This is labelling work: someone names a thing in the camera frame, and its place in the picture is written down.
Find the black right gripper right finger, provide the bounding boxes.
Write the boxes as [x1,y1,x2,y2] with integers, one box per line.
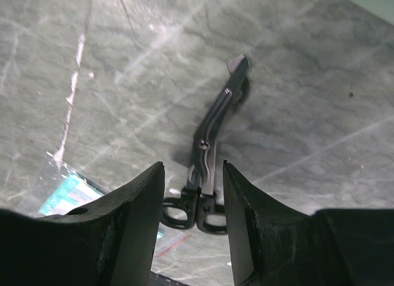
[223,162,393,285]

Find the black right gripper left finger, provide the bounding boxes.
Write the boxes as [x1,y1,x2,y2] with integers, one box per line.
[1,161,165,285]

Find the teal plaster packet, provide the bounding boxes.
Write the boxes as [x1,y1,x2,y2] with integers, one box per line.
[36,158,190,258]

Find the small black scissors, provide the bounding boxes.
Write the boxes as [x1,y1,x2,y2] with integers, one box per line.
[161,54,250,235]

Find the mint green medicine case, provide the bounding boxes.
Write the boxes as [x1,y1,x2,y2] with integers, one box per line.
[350,0,394,25]

